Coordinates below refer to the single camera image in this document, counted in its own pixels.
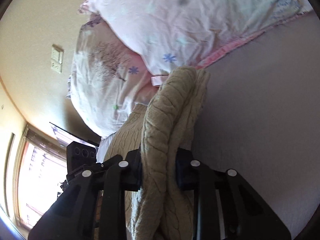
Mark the beige cable knit sweater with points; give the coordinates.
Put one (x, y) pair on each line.
(160, 210)

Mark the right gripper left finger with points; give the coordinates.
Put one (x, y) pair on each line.
(93, 204)

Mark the dark framed monitor screen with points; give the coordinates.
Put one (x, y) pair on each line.
(65, 138)

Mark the lilac bed sheet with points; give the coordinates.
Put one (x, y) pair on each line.
(261, 117)

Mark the white wall switch socket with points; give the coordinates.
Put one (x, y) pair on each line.
(56, 58)

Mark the pink flower print pillow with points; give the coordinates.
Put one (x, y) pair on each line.
(172, 33)

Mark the white tree print pillow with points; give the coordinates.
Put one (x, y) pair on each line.
(107, 79)

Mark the window with brown frame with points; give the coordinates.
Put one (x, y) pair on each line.
(34, 184)

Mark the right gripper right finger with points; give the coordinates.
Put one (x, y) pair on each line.
(225, 205)

